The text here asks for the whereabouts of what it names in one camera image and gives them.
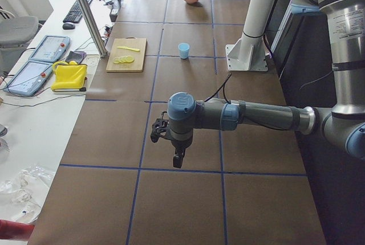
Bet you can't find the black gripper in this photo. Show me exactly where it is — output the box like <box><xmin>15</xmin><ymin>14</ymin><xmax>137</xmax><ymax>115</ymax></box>
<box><xmin>172</xmin><ymin>133</ymin><xmax>193</xmax><ymax>168</ymax></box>

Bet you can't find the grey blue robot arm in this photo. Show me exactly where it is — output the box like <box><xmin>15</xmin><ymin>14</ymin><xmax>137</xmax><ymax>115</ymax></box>
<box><xmin>165</xmin><ymin>0</ymin><xmax>364</xmax><ymax>168</ymax></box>

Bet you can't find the light blue paper cup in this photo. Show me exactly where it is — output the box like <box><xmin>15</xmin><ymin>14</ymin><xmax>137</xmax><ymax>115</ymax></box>
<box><xmin>177</xmin><ymin>43</ymin><xmax>190</xmax><ymax>59</ymax></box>

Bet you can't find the yellow plastic knife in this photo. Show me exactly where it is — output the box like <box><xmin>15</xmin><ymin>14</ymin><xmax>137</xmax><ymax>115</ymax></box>
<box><xmin>117</xmin><ymin>46</ymin><xmax>141</xmax><ymax>52</ymax></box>

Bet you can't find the bamboo cutting board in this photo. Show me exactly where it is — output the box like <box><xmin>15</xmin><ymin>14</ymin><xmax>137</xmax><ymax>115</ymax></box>
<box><xmin>106</xmin><ymin>38</ymin><xmax>147</xmax><ymax>73</ymax></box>

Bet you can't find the lemon slice top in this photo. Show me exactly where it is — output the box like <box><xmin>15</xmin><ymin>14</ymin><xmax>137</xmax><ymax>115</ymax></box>
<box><xmin>126</xmin><ymin>56</ymin><xmax>134</xmax><ymax>63</ymax></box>

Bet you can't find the lemon slice bottom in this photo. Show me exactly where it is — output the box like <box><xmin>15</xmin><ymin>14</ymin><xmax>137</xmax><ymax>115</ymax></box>
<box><xmin>113</xmin><ymin>57</ymin><xmax>121</xmax><ymax>64</ymax></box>

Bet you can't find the black keyboard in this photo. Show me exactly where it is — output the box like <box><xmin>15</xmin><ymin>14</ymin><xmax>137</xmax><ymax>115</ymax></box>
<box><xmin>63</xmin><ymin>1</ymin><xmax>83</xmax><ymax>23</ymax></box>

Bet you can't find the black computer mouse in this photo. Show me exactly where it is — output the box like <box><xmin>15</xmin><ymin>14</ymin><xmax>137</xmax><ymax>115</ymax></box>
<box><xmin>62</xmin><ymin>22</ymin><xmax>75</xmax><ymax>30</ymax></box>

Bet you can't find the grey folded cloth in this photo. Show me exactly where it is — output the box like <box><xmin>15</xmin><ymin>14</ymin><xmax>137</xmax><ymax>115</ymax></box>
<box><xmin>65</xmin><ymin>51</ymin><xmax>87</xmax><ymax>64</ymax></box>

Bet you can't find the yellow cloth bag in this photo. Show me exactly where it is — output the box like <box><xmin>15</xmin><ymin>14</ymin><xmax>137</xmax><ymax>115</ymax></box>
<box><xmin>51</xmin><ymin>61</ymin><xmax>87</xmax><ymax>92</ymax></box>

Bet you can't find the upper teach pendant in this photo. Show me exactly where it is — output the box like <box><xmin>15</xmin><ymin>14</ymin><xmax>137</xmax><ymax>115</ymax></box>
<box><xmin>29</xmin><ymin>35</ymin><xmax>71</xmax><ymax>63</ymax></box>

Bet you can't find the teach pendant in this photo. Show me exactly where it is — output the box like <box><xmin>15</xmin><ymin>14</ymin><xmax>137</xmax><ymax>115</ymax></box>
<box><xmin>29</xmin><ymin>35</ymin><xmax>71</xmax><ymax>63</ymax></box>
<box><xmin>2</xmin><ymin>60</ymin><xmax>52</xmax><ymax>96</ymax></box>

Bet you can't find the clear plastic bag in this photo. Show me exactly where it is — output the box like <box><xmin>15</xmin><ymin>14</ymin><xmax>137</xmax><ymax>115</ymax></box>
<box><xmin>1</xmin><ymin>165</ymin><xmax>55</xmax><ymax>223</ymax></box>

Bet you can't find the lower teach pendant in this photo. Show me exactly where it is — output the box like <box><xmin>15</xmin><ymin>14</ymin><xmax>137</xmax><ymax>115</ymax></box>
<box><xmin>2</xmin><ymin>60</ymin><xmax>52</xmax><ymax>96</ymax></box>

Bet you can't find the grey office chair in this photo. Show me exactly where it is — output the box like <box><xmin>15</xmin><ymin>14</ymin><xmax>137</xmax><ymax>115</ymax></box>
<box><xmin>1</xmin><ymin>16</ymin><xmax>38</xmax><ymax>48</ymax></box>

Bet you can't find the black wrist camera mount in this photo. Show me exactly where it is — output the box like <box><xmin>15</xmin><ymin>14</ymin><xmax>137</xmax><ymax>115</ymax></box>
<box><xmin>150</xmin><ymin>111</ymin><xmax>172</xmax><ymax>143</ymax></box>

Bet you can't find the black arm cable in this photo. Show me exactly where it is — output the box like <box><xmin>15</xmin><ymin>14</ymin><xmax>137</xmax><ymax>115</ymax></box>
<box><xmin>204</xmin><ymin>71</ymin><xmax>291</xmax><ymax>130</ymax></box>

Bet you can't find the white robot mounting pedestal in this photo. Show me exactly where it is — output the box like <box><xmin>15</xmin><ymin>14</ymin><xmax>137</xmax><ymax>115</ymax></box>
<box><xmin>225</xmin><ymin>0</ymin><xmax>275</xmax><ymax>72</ymax></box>

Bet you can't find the aluminium frame post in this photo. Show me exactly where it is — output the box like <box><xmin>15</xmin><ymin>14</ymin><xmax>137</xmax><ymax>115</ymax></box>
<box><xmin>76</xmin><ymin>0</ymin><xmax>108</xmax><ymax>58</ymax></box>

